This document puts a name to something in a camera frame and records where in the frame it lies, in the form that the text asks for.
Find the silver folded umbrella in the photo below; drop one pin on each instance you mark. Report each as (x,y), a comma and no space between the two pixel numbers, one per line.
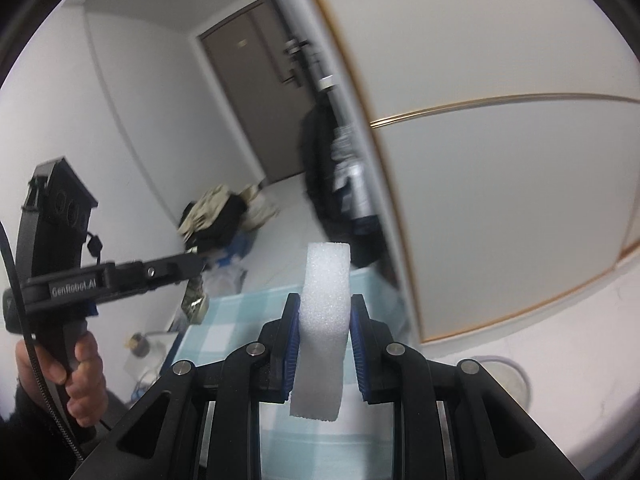
(350,175)

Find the grey plastic parcel bag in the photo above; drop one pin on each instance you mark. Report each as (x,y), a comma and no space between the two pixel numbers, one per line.
(227,280)

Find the white cloth bag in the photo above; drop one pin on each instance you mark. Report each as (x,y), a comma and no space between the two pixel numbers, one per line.
(260,207)

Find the white wardrobe with gold trim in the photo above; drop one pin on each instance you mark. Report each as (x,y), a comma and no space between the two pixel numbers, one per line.
(500,160)

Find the pile of clothes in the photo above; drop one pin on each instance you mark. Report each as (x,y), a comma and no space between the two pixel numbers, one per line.
(225,225)

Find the thick white foam block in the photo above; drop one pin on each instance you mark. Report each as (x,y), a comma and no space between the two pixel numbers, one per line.
(320,335)

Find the blue cardboard box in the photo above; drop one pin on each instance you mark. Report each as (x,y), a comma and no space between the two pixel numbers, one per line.
(235,252)

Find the black backpack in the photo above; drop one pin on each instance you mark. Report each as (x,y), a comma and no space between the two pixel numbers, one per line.
(320,185)

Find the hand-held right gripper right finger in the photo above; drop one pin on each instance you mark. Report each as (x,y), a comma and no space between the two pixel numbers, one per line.
(359,350)

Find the dark blue box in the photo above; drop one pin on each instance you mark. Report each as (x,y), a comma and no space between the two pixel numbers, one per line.
(162,352)

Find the round white disc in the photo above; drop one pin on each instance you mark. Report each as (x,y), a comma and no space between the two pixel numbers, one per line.
(507,377)

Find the black framed glass door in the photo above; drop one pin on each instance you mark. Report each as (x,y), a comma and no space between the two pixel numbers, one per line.
(295,25)

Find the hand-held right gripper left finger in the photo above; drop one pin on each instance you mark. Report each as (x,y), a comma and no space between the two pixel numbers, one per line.
(292,350)

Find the beige garment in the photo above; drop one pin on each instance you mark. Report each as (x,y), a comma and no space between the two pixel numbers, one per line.
(205,210)

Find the teal checked tablecloth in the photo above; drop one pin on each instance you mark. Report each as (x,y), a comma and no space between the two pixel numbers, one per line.
(235,320)

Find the person's left forearm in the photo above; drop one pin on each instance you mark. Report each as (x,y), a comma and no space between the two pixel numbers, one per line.
(25,440)

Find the green white wrapper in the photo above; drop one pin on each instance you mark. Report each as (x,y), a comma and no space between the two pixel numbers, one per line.
(195,302)

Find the person's left hand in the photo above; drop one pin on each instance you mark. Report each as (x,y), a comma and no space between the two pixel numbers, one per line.
(87,390)

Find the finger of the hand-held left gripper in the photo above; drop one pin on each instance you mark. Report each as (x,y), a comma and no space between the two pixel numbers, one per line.
(160,272)

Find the brown room door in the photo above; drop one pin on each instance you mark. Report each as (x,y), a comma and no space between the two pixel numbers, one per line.
(250,100)

